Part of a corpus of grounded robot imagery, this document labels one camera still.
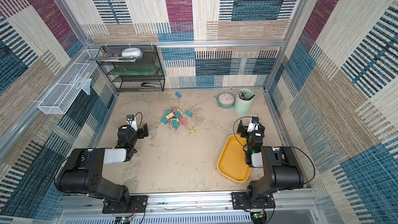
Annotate mint green alarm clock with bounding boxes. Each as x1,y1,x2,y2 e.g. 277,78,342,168
217,92,235,109

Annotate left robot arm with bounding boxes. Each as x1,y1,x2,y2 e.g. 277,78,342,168
54,123,149,205

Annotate pale yellow binder clip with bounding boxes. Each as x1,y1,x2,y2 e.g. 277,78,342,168
166,112,175,120

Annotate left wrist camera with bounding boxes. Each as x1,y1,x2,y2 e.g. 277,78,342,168
126,115,137,131

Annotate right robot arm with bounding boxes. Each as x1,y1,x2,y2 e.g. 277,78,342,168
233,116,305,205

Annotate pens in cup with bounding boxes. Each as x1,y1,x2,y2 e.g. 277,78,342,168
238,90,255,101

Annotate white wire wall basket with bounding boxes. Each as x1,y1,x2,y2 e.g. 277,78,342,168
38,49,98,115

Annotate pink binder clip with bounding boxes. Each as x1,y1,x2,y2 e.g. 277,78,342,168
179,118,188,127

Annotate white round tape dispenser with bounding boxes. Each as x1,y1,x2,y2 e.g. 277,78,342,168
122,47,143,59

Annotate yellow binder clip in pile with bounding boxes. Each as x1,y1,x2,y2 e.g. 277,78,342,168
186,127,196,136

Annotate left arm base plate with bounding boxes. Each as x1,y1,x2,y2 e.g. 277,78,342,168
102,195,148,214

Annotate teal binder clip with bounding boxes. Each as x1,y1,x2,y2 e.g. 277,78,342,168
185,109,193,117
157,117,169,128
172,119,179,132

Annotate black mesh desk shelf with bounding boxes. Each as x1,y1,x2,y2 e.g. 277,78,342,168
95,45,165,92

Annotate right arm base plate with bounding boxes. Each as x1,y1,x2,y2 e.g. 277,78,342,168
231,191,275,211

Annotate magazines on shelf top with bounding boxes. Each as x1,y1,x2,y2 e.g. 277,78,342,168
89,52,139,62

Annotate mint green pen cup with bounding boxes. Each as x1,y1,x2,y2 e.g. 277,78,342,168
233,89,255,116

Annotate yellow plastic storage tray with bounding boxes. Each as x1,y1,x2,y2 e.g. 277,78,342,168
217,134,251,183

